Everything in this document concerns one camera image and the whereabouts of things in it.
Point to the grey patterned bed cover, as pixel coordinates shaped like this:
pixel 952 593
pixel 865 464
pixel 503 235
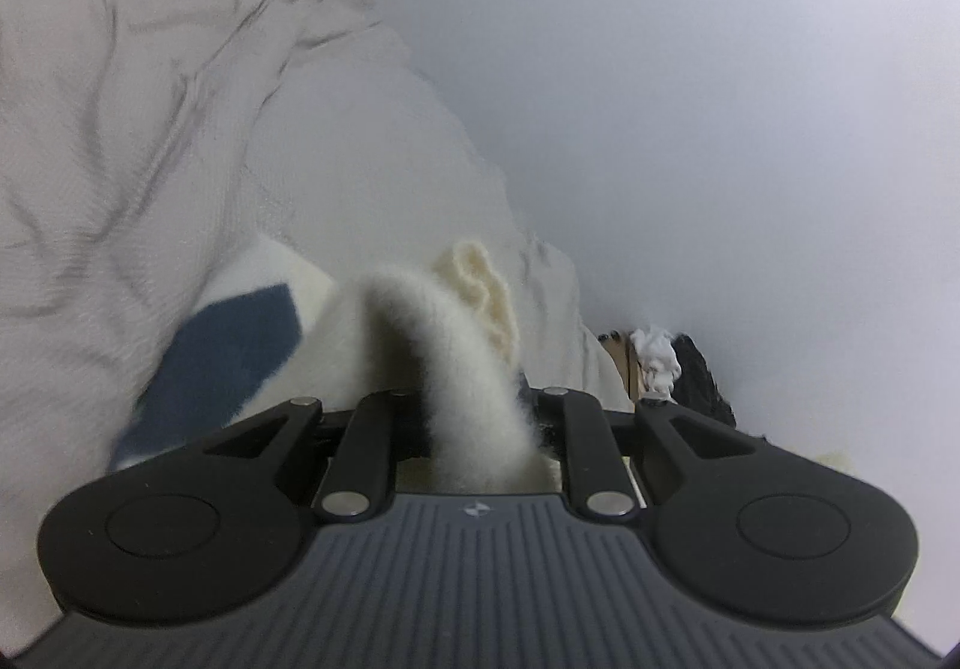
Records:
pixel 145 143

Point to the white crumpled cloth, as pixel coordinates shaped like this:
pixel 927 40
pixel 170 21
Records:
pixel 659 365

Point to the brown cardboard box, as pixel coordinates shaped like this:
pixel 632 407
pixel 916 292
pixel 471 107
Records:
pixel 618 345

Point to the black crumpled garment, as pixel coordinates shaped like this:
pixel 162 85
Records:
pixel 696 388

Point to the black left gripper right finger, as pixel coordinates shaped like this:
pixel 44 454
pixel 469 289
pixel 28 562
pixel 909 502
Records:
pixel 737 521

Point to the white and navy knit sweater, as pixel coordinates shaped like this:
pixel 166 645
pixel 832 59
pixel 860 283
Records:
pixel 273 327

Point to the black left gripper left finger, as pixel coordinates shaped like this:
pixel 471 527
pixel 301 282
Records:
pixel 203 529

